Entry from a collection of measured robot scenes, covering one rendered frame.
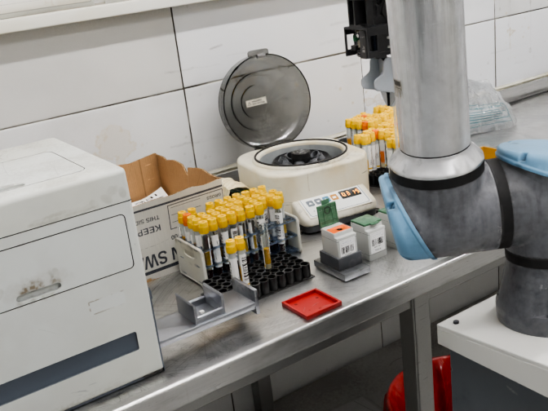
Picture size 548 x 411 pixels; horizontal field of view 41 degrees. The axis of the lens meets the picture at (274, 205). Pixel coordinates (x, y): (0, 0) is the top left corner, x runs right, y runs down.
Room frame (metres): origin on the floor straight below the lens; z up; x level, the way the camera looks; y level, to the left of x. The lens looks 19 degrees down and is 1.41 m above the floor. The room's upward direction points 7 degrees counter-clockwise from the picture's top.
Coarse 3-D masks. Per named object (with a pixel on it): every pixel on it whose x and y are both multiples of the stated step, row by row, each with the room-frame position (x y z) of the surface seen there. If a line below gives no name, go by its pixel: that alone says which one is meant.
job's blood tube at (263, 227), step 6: (264, 228) 1.15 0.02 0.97; (264, 234) 1.15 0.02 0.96; (264, 240) 1.15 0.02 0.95; (264, 246) 1.15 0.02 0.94; (264, 252) 1.15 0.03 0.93; (270, 252) 1.15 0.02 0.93; (264, 258) 1.15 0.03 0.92; (270, 258) 1.15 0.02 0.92; (264, 264) 1.15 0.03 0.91; (270, 264) 1.15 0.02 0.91
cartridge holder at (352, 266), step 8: (320, 256) 1.17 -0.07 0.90; (328, 256) 1.15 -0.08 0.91; (344, 256) 1.14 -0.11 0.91; (352, 256) 1.14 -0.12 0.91; (360, 256) 1.15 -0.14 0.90; (320, 264) 1.17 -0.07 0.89; (328, 264) 1.15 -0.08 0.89; (336, 264) 1.13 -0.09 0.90; (344, 264) 1.13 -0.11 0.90; (352, 264) 1.14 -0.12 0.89; (360, 264) 1.14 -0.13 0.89; (328, 272) 1.15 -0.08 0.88; (336, 272) 1.13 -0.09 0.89; (344, 272) 1.12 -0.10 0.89; (352, 272) 1.12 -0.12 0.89; (360, 272) 1.13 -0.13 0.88; (368, 272) 1.14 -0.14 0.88; (344, 280) 1.11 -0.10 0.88
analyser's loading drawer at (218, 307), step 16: (208, 288) 1.01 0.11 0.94; (240, 288) 1.03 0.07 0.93; (192, 304) 0.95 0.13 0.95; (208, 304) 1.01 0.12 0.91; (224, 304) 1.00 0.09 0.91; (240, 304) 1.00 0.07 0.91; (256, 304) 1.00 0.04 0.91; (160, 320) 0.98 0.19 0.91; (176, 320) 0.97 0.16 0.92; (192, 320) 0.96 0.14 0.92; (208, 320) 0.96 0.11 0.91; (224, 320) 0.97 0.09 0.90; (160, 336) 0.93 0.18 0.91; (176, 336) 0.93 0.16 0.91
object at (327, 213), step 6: (324, 204) 1.19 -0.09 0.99; (330, 204) 1.19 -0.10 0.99; (318, 210) 1.18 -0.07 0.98; (324, 210) 1.18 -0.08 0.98; (330, 210) 1.19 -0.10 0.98; (336, 210) 1.19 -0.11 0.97; (318, 216) 1.18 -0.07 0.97; (324, 216) 1.18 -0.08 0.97; (330, 216) 1.19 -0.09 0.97; (336, 216) 1.19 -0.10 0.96; (324, 222) 1.18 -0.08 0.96; (330, 222) 1.19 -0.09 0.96; (336, 222) 1.19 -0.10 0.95
